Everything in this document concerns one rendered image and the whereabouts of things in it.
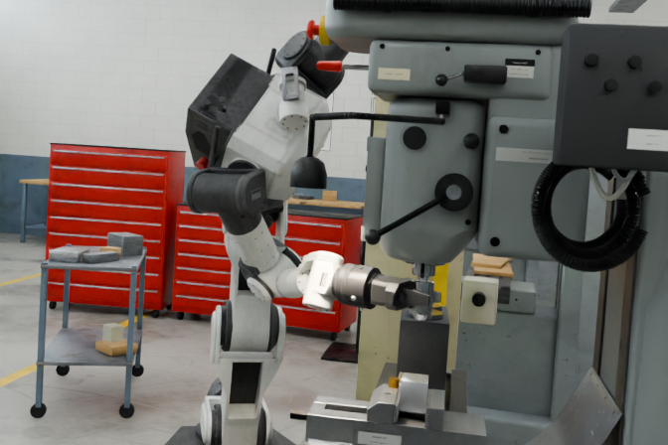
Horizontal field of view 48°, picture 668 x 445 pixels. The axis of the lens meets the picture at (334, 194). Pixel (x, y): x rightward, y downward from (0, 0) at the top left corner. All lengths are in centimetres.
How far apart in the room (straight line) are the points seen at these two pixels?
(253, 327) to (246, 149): 57
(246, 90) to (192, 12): 962
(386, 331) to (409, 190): 195
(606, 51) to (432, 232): 48
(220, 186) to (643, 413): 94
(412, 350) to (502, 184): 63
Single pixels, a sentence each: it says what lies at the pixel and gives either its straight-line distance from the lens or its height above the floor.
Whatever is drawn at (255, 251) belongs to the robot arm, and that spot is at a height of 127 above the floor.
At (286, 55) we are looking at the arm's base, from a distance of 190.
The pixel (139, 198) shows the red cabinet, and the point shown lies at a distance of 669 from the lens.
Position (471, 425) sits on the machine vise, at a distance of 157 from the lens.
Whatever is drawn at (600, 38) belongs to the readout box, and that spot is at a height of 170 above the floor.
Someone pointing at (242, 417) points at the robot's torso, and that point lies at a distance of 226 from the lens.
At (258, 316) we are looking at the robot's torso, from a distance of 211.
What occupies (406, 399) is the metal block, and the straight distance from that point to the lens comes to 154.
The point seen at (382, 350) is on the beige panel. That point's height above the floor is 68.
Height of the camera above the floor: 151
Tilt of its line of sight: 3 degrees down
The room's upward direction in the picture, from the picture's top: 4 degrees clockwise
